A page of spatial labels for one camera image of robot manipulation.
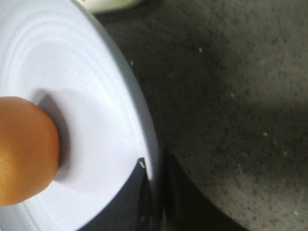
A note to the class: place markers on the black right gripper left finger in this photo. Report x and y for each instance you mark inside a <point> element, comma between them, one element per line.
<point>131,209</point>

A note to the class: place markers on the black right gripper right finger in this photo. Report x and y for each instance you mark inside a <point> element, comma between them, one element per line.
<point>185,207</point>

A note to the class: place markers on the orange fruit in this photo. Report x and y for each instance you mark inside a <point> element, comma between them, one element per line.
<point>29,150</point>

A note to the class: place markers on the light blue plate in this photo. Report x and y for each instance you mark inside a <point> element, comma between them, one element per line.
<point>56,54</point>

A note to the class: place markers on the cream rectangular tray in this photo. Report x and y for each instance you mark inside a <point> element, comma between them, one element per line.
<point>101,6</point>

